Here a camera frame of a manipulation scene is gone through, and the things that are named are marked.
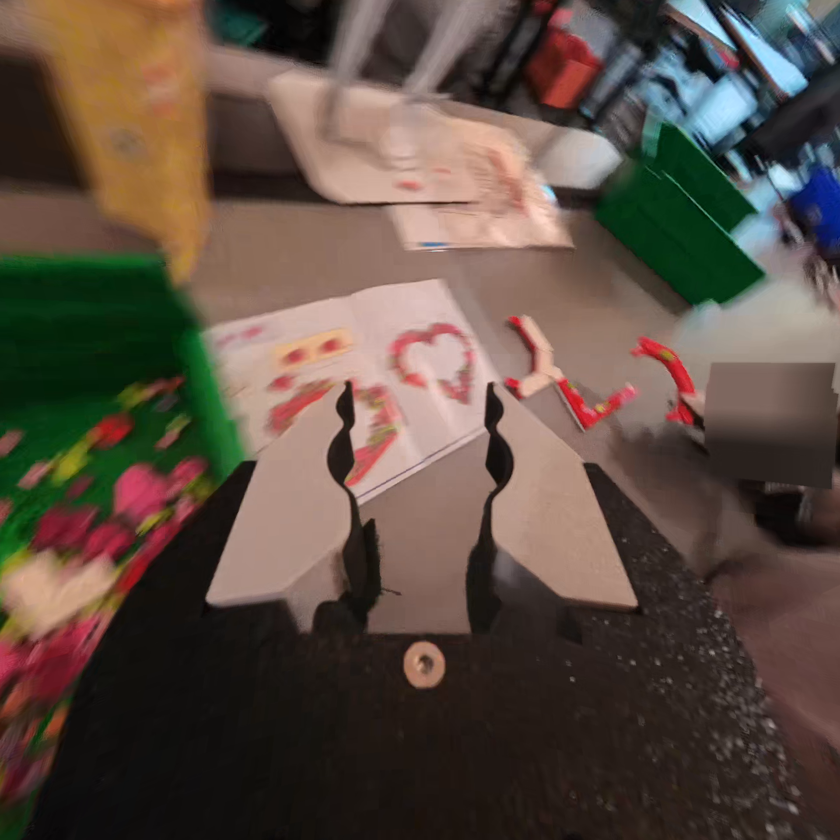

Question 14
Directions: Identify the empty green plastic bin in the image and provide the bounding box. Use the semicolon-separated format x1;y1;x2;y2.
594;121;767;306

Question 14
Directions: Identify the clear plastic bag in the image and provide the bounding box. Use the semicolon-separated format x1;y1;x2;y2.
387;112;559;221

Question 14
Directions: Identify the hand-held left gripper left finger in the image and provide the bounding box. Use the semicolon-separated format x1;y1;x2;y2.
205;379;384;634

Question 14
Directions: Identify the red storage bin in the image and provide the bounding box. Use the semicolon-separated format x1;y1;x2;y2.
525;26;603;111

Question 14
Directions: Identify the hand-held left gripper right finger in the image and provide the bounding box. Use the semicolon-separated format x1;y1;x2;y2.
466;382;640;634

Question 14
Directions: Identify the yellow cardboard box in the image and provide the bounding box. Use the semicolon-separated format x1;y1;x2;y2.
39;0;211;283

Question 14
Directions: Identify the pile of lego pieces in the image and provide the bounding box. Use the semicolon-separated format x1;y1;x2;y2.
0;377;217;808

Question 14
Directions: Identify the blue storage bin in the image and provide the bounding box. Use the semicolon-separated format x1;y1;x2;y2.
786;167;840;247

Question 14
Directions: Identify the open instruction booklet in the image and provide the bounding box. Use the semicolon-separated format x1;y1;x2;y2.
203;279;500;506

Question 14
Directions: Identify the green plastic bin with pieces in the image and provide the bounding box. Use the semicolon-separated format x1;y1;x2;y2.
0;255;247;840

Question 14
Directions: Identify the curved red lego section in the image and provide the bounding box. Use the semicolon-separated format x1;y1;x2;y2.
631;336;706;427

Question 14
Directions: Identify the straight red lego strip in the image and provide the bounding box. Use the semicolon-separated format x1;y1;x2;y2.
504;315;565;401

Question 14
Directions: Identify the white lamp stand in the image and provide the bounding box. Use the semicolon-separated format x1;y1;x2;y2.
268;0;624;206

